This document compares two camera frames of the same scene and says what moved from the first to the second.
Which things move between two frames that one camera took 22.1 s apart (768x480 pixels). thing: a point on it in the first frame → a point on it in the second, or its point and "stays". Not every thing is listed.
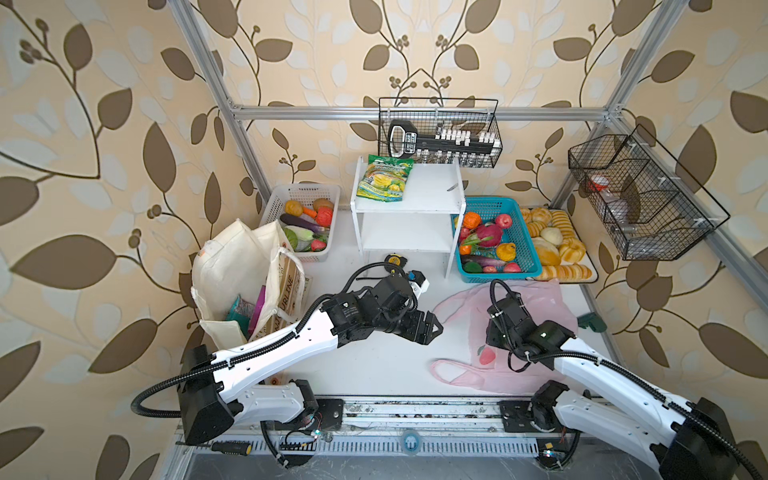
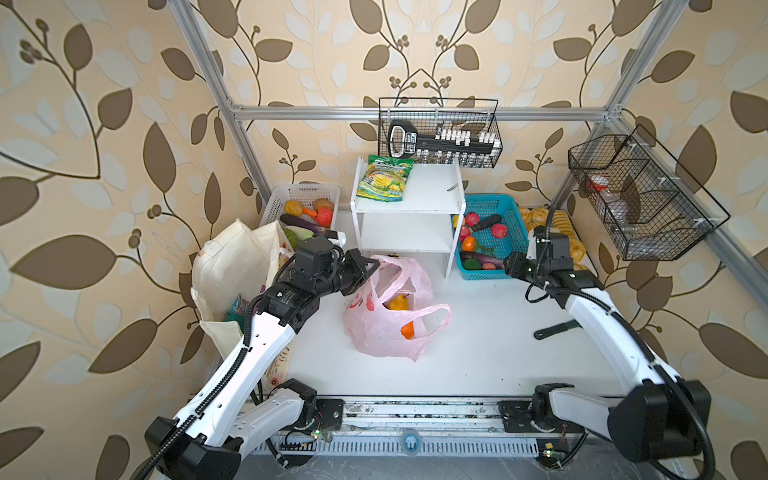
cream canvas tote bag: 234,263 stays
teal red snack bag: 241,311 stays
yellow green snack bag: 384,178 stays
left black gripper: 427,335 → 353,259
